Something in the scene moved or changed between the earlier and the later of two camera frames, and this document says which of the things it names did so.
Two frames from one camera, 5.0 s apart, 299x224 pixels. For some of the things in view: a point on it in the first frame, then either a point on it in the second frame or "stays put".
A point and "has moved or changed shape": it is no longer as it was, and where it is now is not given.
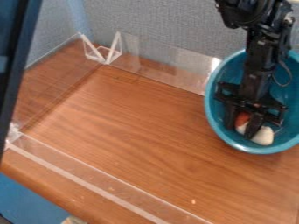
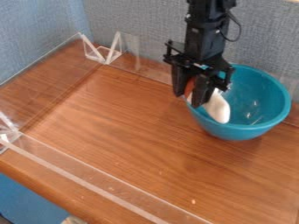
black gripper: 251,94 → 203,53
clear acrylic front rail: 101,184 stays put
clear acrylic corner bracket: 102,54 stays put
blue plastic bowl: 228,71 has moved or changed shape
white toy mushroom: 264,136 → 216,106
